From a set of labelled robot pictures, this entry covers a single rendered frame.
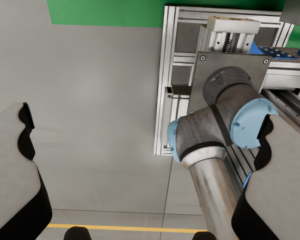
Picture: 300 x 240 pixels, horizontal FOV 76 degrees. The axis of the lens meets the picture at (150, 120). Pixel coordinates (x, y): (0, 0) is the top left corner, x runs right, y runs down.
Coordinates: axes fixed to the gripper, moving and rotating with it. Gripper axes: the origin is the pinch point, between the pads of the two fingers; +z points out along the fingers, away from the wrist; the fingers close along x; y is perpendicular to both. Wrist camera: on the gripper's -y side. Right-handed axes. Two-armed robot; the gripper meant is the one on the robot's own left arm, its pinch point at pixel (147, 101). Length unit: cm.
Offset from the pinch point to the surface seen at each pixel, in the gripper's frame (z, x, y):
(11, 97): 152, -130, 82
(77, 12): 152, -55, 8
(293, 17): 100, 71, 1
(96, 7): 152, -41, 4
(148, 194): 152, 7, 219
